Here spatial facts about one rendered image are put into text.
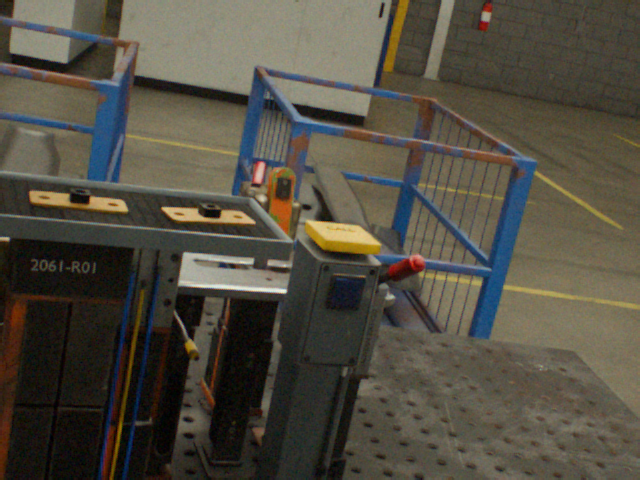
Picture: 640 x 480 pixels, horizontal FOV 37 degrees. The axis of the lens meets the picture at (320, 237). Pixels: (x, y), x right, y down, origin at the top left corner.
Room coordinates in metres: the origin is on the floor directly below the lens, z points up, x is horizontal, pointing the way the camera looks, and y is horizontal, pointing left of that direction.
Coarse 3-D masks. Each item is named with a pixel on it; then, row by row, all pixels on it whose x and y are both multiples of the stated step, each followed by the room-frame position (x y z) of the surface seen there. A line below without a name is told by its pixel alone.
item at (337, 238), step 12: (312, 228) 0.91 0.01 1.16; (324, 228) 0.91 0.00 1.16; (336, 228) 0.92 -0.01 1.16; (348, 228) 0.93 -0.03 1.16; (360, 228) 0.94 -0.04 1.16; (324, 240) 0.88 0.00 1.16; (336, 240) 0.88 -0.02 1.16; (348, 240) 0.89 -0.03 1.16; (360, 240) 0.90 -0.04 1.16; (372, 240) 0.91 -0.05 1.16; (336, 252) 0.90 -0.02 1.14; (348, 252) 0.90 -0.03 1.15; (360, 252) 0.89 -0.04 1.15; (372, 252) 0.90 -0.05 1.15
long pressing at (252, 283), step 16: (192, 256) 1.22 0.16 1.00; (208, 256) 1.24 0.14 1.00; (224, 256) 1.25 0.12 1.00; (192, 272) 1.16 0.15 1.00; (208, 272) 1.17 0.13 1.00; (224, 272) 1.19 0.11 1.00; (240, 272) 1.20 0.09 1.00; (256, 272) 1.21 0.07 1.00; (272, 272) 1.23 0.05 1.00; (192, 288) 1.11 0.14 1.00; (208, 288) 1.12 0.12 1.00; (224, 288) 1.12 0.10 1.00; (240, 288) 1.13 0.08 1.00; (256, 288) 1.14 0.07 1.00; (272, 288) 1.15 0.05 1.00
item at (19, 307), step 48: (48, 288) 0.77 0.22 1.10; (96, 288) 0.79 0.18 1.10; (48, 336) 0.78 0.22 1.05; (96, 336) 0.79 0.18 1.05; (0, 384) 0.79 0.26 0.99; (48, 384) 0.78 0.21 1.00; (96, 384) 0.79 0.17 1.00; (0, 432) 0.76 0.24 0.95; (48, 432) 0.78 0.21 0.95; (96, 432) 0.80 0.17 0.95
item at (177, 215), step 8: (168, 208) 0.86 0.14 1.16; (176, 208) 0.86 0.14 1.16; (184, 208) 0.87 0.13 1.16; (192, 208) 0.87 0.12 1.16; (200, 208) 0.86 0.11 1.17; (208, 208) 0.85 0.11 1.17; (216, 208) 0.86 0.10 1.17; (168, 216) 0.84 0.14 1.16; (176, 216) 0.84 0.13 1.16; (184, 216) 0.84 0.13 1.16; (192, 216) 0.85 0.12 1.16; (200, 216) 0.85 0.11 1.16; (208, 216) 0.85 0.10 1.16; (216, 216) 0.86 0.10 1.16; (224, 216) 0.87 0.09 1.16; (232, 216) 0.88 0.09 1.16; (240, 216) 0.88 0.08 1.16; (200, 224) 0.84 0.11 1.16; (208, 224) 0.84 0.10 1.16; (216, 224) 0.85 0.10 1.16; (224, 224) 0.85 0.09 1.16; (232, 224) 0.85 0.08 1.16; (240, 224) 0.86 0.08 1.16; (248, 224) 0.86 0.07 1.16
